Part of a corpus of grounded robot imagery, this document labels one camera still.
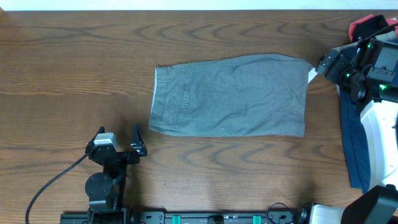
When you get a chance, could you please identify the red garment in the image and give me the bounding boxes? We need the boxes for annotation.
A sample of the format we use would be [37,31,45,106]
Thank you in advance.
[348,14,398,43]

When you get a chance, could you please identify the grey shorts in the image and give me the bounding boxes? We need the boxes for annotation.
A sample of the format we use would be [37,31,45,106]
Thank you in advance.
[149,54,313,137]

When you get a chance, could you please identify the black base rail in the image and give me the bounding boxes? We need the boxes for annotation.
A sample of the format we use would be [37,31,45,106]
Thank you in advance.
[60,203,310,224]

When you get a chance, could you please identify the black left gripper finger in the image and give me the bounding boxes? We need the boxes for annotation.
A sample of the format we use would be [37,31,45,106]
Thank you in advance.
[130,123,147,157]
[94,126,105,142]

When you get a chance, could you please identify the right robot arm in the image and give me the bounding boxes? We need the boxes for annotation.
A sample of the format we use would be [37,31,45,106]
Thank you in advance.
[298,40,397,223]

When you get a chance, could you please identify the black garment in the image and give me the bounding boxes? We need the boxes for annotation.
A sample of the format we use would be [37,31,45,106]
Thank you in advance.
[352,14,396,43]

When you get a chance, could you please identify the navy blue shorts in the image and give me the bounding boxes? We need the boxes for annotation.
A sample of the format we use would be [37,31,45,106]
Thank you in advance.
[338,90,371,193]

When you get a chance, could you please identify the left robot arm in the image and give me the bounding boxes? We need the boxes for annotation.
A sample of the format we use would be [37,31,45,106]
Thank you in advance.
[85,123,147,223]

